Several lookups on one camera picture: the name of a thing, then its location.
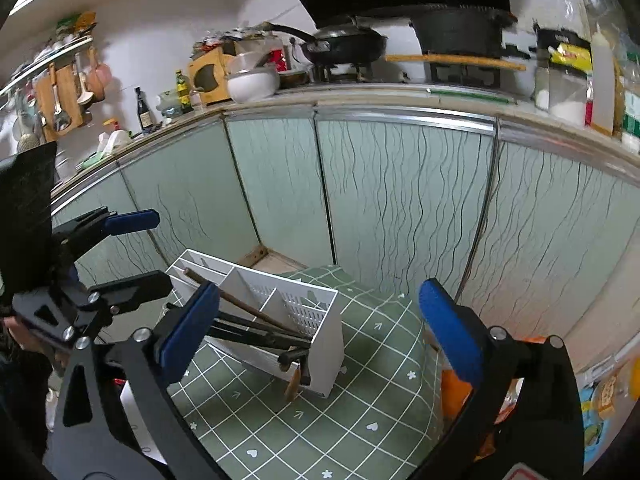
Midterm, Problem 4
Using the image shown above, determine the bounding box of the green checked tablecloth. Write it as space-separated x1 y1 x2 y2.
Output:
167 265 446 480

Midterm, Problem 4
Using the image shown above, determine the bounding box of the white wall pipe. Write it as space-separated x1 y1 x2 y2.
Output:
575 260 640 376

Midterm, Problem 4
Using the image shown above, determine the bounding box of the white bowl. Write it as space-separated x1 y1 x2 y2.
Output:
226 52 281 103

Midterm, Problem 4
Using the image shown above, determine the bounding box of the metal wall rack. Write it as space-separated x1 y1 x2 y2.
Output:
0 35 96 111

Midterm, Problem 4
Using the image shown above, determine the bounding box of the wooden chopstick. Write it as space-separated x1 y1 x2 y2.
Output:
182 267 306 338
284 362 304 402

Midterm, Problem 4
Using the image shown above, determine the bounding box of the yellow wooden box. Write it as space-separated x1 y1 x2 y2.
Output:
187 47 238 106

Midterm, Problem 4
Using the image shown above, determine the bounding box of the blue plastic container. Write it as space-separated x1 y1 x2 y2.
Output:
580 385 621 471

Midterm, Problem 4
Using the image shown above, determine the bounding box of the pale green teapot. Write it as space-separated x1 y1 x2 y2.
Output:
157 89 181 116

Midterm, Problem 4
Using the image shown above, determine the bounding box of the orange shopping bag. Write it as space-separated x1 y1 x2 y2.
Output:
440 335 546 461

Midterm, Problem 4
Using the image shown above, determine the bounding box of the dark sauce bottle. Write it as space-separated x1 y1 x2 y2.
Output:
134 86 153 133

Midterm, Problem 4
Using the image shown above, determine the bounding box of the round wooden board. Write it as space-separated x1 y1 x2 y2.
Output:
385 52 528 72

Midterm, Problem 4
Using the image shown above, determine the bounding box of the green bottle with yellow label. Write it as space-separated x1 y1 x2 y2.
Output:
175 69 193 113

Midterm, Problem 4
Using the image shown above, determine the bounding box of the clear jar with yellow lid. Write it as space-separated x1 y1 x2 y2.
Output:
597 360 640 421

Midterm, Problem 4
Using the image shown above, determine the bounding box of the green-labelled plastic bottle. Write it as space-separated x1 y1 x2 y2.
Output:
620 60 640 142

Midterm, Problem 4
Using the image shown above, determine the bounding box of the hanging metal ladle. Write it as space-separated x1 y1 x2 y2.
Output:
50 65 71 133

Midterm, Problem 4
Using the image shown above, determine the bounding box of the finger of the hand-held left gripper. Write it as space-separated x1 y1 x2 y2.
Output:
12 270 174 352
51 206 162 282

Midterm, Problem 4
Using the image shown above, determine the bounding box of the white tissue pack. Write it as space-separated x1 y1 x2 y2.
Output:
95 130 131 153

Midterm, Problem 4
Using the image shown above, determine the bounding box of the black frying pan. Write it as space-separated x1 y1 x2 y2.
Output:
267 21 388 66

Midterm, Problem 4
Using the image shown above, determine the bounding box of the green patterned kitchen cabinet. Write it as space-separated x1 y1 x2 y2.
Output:
47 82 640 376

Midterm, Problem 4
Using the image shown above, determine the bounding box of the white paper sheet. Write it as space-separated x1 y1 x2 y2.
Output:
120 385 171 466

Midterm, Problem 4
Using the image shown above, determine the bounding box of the gas stove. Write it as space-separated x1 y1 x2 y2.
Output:
300 60 501 86

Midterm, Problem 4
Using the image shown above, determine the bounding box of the white plastic utensil holder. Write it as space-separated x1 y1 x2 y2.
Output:
165 249 346 400

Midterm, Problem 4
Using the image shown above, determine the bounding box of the person's left forearm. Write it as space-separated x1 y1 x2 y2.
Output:
0 345 51 461

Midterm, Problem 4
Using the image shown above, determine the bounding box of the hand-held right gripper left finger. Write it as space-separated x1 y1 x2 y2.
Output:
52 282 226 480

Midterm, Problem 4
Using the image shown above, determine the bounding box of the person's left hand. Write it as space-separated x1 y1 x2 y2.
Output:
0 316 67 377

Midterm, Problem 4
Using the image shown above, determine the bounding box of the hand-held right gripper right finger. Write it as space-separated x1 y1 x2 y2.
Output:
415 278 586 480

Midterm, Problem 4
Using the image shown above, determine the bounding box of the white squeeze bottle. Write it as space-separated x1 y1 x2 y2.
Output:
590 27 618 136

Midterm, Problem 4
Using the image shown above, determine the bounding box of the black cooking pot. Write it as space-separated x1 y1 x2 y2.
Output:
410 4 518 58

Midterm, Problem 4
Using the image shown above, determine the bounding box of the black-lidded jar of white powder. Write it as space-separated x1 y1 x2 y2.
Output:
532 25 593 126

